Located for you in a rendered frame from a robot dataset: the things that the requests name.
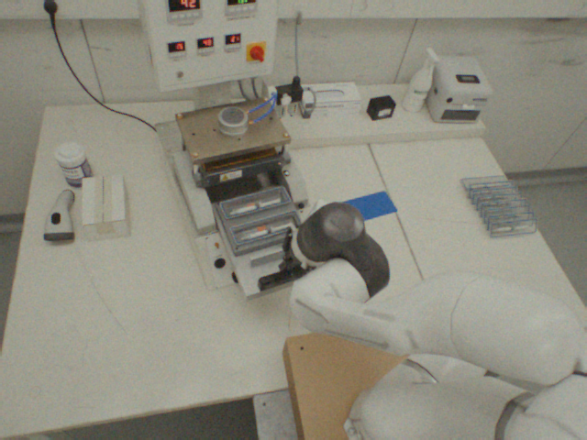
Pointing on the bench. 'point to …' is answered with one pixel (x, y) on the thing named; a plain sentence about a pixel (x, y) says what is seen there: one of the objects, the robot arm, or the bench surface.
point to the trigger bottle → (420, 83)
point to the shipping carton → (105, 207)
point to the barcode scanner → (60, 219)
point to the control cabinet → (209, 46)
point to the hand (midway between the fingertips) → (287, 263)
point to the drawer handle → (273, 279)
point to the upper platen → (238, 159)
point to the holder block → (250, 221)
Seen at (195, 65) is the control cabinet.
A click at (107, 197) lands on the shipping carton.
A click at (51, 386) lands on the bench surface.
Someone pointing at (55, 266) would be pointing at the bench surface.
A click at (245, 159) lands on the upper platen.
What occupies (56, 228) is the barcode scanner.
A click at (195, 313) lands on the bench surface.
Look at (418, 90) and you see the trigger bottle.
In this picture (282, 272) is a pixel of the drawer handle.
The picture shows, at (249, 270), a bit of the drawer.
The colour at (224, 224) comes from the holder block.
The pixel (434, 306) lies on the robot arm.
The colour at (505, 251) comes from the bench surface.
